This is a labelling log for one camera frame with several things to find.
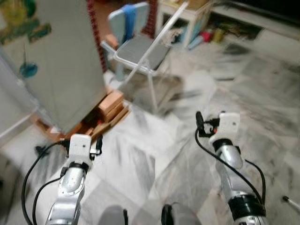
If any wooden block fridge base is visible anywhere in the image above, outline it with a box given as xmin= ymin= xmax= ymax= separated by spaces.
xmin=35 ymin=89 xmax=131 ymax=143

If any grey fridge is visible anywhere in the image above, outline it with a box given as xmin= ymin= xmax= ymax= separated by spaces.
xmin=0 ymin=0 xmax=108 ymax=143

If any blue round fridge magnet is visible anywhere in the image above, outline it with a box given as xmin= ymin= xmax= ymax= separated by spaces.
xmin=19 ymin=62 xmax=38 ymax=79

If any green yellow fridge sticker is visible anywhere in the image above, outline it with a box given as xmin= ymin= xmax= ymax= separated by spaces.
xmin=0 ymin=0 xmax=53 ymax=46

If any grey robot left leg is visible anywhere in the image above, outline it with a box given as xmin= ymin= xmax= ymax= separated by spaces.
xmin=100 ymin=205 xmax=129 ymax=225

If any grey robot leg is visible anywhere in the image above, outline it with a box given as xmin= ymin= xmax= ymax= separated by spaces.
xmin=160 ymin=203 xmax=200 ymax=225
xmin=100 ymin=205 xmax=129 ymax=225

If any pink blue cone toy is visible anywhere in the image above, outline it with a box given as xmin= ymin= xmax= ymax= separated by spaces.
xmin=189 ymin=30 xmax=212 ymax=50

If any gold metal tin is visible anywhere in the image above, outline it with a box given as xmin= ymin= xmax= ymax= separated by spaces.
xmin=211 ymin=28 xmax=225 ymax=44

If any grey seat folding chair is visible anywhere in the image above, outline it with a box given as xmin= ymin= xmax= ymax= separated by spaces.
xmin=100 ymin=1 xmax=189 ymax=114

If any grey robot right leg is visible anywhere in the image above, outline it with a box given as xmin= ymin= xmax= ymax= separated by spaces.
xmin=160 ymin=203 xmax=200 ymax=225

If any white tray side table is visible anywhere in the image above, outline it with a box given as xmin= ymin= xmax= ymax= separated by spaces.
xmin=156 ymin=0 xmax=217 ymax=49

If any blue cloth strip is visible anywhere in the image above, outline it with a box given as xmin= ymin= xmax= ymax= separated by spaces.
xmin=121 ymin=4 xmax=137 ymax=45

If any black flat television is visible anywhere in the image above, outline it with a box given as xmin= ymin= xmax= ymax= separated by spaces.
xmin=211 ymin=0 xmax=300 ymax=24

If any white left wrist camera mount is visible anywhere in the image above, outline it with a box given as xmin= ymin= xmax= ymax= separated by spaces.
xmin=68 ymin=134 xmax=92 ymax=165

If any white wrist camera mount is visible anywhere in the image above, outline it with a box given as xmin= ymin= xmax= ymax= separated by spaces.
xmin=68 ymin=134 xmax=92 ymax=165
xmin=209 ymin=112 xmax=241 ymax=142

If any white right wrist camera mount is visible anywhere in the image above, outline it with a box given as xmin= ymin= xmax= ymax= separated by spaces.
xmin=209 ymin=112 xmax=241 ymax=142

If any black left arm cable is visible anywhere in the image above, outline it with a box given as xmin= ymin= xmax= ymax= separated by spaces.
xmin=21 ymin=143 xmax=71 ymax=225
xmin=32 ymin=176 xmax=64 ymax=225

